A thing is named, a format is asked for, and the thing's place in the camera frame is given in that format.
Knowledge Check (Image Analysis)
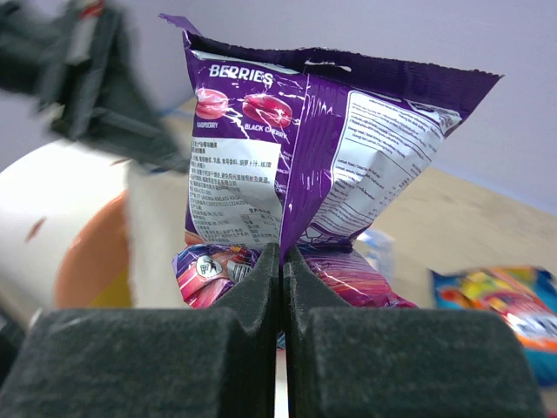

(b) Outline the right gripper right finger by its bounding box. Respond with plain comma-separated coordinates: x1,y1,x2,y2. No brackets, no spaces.
283,250,547,417

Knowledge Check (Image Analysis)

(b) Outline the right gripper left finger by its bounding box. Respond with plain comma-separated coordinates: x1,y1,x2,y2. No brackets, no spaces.
1,245,279,417

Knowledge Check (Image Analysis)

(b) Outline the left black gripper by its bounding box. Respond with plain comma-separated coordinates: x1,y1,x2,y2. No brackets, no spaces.
1,1,190,173

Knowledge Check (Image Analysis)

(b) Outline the purple berries candy bag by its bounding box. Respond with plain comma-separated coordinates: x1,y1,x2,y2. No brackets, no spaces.
158,12,506,310

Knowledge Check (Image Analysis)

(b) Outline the orange snack bag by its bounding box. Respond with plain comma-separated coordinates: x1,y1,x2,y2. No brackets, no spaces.
439,272,557,354

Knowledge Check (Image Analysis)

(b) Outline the blue snack bag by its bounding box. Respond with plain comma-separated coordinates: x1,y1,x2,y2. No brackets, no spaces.
430,265,557,388

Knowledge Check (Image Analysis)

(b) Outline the blue checkered paper bag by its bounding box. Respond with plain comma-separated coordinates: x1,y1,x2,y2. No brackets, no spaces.
126,99,394,308

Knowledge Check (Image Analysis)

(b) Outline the white cylindrical container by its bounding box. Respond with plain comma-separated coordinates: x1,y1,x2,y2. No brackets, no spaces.
1,140,128,327

